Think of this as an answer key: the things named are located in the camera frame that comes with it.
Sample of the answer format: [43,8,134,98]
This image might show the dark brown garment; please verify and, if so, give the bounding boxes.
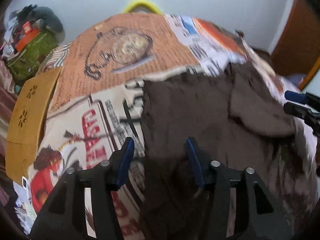
[140,64,313,239]

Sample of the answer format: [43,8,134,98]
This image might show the orange box in bag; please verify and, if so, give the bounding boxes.
[16,21,40,53]

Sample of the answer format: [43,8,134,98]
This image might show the grey plush toy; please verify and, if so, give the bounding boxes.
[17,4,63,33]

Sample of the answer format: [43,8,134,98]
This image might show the newspaper print bedspread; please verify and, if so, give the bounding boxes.
[28,12,318,239]

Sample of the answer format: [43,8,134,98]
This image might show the green fabric storage bag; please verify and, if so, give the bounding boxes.
[7,30,58,83]

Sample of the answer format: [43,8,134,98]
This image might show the wooden door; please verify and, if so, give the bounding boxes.
[271,0,319,76]

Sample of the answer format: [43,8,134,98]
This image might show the yellow curved tube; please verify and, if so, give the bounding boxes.
[123,0,163,15]

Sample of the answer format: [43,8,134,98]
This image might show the brown cardboard box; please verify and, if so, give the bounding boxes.
[5,67,62,185]

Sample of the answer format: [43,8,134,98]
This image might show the small white charger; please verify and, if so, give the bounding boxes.
[22,176,28,189]

